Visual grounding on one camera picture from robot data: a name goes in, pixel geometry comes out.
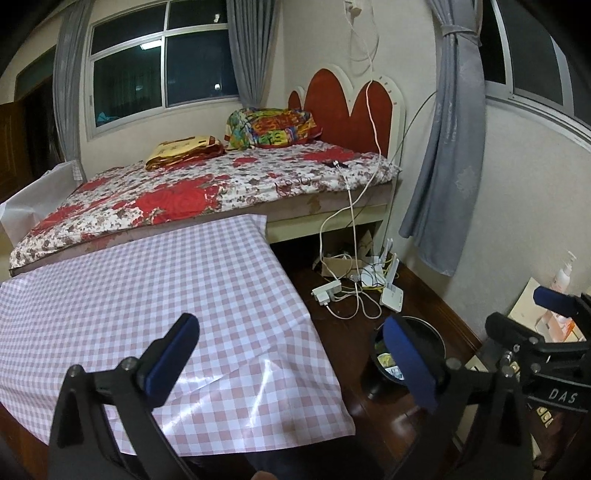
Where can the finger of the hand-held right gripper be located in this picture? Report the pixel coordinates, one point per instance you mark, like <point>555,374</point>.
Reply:
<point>554,300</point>
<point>512,332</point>

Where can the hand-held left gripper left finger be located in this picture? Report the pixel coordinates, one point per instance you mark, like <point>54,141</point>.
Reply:
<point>173,360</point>

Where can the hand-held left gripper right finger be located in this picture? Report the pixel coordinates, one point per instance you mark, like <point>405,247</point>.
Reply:
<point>411,364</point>

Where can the light blue wrapper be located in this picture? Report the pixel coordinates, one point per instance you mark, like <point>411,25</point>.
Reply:
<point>395,371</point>

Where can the black trash bin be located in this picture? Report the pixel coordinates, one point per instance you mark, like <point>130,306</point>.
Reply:
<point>429,337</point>

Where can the pink packet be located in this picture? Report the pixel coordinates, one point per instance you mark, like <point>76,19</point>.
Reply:
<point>554,323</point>

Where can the white pump bottle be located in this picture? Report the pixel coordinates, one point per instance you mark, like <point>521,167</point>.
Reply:
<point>561,277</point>

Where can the beige cardboard sheet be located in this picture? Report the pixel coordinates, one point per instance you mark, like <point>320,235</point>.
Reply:
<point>526,300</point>

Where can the beige paper box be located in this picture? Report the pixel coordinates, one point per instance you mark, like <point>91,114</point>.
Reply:
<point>475,364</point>

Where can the flat white modem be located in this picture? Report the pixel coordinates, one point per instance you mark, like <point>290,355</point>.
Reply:
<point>392,295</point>

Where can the pink checked tablecloth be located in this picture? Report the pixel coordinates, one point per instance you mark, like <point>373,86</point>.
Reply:
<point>161,277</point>

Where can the white router with antennas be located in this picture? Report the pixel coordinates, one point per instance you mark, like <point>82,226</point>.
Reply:
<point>369,276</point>

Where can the white power strip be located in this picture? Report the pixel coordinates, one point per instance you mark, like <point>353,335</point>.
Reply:
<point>328,290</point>

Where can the open cardboard box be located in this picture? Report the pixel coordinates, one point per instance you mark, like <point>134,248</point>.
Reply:
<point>337,266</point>

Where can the bed with floral cover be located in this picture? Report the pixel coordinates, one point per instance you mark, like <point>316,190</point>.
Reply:
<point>138,203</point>

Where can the tied grey curtain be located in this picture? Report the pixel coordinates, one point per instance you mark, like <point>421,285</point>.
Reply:
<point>448,152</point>

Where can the yellow folded blanket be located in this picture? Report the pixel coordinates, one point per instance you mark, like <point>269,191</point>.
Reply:
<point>184,150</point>

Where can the black phone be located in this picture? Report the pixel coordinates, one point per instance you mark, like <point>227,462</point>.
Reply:
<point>333,163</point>

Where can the colourful printed pillow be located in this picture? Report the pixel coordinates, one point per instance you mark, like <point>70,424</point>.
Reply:
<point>268,127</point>

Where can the white framed window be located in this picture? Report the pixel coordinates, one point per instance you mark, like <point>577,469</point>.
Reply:
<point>198,64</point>
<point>521,46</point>

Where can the brown wooden door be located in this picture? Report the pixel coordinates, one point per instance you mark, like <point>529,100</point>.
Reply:
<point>11,147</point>

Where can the red heart-shaped headboard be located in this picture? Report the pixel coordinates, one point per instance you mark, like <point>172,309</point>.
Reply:
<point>328,106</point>

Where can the cream bed frame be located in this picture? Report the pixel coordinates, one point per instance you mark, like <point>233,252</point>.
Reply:
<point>300,226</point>

